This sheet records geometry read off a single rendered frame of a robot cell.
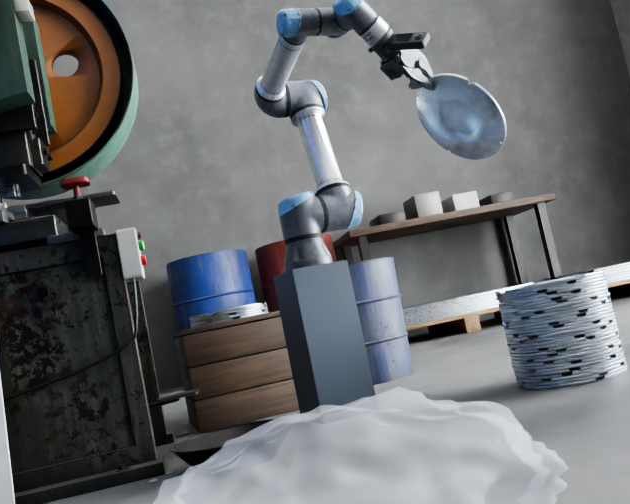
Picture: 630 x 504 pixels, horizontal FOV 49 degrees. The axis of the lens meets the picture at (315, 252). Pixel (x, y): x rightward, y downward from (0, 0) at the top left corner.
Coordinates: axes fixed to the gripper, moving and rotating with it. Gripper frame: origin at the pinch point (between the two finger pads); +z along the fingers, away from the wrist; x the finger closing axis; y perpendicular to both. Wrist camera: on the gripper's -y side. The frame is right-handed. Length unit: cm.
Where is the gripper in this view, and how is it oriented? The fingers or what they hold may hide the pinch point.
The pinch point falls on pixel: (433, 84)
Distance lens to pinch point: 203.1
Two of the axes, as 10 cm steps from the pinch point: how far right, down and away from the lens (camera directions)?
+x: -4.4, 7.7, -4.6
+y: -5.4, 1.9, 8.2
